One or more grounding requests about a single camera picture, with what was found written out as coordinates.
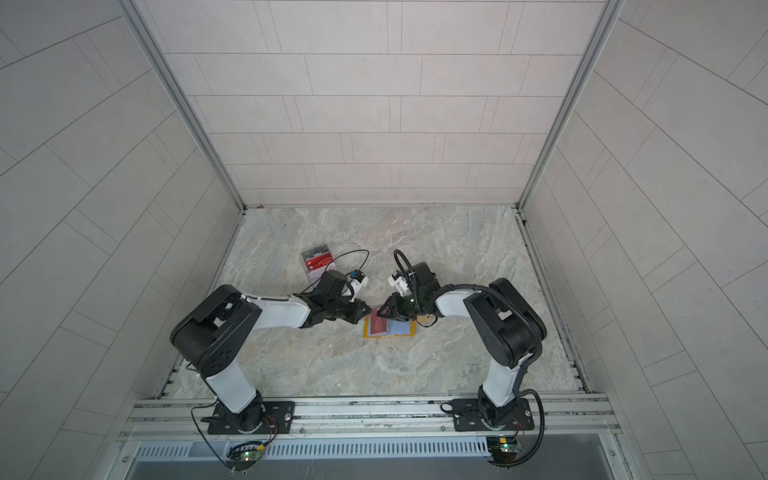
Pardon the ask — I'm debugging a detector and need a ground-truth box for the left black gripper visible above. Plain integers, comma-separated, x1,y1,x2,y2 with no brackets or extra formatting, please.
324,297,375,326

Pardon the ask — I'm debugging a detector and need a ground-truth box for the yellow leather card holder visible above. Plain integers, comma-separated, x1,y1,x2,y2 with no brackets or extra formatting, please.
362,318,415,339

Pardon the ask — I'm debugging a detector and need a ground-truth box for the black VIP card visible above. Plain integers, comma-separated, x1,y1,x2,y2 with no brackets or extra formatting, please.
301,244,330,257

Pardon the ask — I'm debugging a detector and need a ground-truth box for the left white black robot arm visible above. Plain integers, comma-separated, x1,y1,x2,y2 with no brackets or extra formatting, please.
170,270,371,433

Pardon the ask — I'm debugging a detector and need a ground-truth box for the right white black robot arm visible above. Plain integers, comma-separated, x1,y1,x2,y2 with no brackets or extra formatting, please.
377,262,547,428

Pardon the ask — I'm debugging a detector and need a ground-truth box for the clear acrylic card box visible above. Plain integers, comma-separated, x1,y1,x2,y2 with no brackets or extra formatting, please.
301,244,336,283

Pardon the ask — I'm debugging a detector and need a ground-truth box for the white vent grille strip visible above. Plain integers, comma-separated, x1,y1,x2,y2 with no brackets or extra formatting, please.
135,437,490,461

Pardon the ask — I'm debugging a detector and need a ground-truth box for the left green circuit board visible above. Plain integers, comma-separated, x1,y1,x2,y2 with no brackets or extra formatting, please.
227,441,268,471

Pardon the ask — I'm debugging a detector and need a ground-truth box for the green circuit board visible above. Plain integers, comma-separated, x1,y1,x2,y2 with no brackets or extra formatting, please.
486,437,522,467
227,441,268,471

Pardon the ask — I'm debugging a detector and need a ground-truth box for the right green circuit board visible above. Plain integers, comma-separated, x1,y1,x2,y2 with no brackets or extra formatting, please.
486,437,522,467

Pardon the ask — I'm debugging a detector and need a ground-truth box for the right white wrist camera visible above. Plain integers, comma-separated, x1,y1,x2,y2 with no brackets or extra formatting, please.
387,271,412,297

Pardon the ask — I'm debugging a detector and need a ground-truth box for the left camera thin black cable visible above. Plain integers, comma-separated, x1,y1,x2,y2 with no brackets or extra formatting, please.
299,248,371,295

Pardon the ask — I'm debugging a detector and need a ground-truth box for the black corrugated cable conduit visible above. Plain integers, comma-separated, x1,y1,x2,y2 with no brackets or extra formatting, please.
392,248,547,469

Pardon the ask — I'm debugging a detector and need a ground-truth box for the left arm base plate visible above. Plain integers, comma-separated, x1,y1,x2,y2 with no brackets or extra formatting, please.
201,401,296,435

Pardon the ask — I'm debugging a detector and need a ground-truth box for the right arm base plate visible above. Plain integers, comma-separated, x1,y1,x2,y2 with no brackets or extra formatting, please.
440,398,535,432

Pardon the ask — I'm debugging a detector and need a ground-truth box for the aluminium mounting rail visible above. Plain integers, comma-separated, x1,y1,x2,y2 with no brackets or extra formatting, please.
117,392,621,441

